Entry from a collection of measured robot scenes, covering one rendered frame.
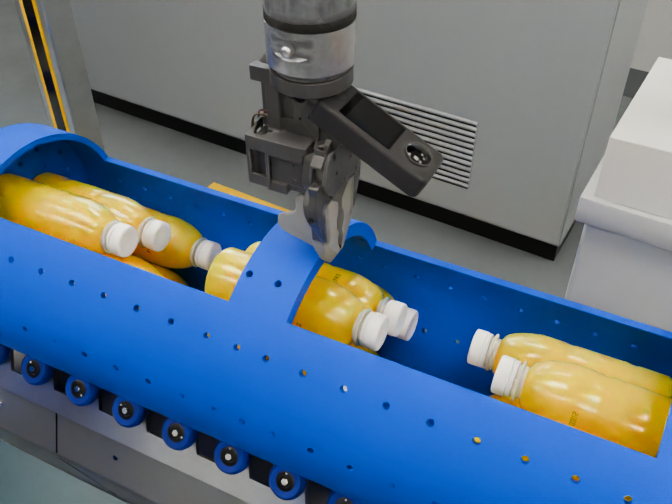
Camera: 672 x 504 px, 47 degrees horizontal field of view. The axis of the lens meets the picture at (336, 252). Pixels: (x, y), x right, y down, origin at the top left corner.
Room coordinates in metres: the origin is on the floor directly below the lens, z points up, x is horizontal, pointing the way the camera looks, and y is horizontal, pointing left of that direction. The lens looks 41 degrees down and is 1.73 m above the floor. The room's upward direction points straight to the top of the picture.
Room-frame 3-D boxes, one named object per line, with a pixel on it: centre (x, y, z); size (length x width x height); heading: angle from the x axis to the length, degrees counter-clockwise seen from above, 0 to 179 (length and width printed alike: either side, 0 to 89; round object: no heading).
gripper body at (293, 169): (0.59, 0.03, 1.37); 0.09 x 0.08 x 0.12; 64
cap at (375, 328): (0.55, -0.04, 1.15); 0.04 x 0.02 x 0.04; 154
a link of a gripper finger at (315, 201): (0.56, 0.01, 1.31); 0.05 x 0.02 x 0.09; 154
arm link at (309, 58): (0.59, 0.02, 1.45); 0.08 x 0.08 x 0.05
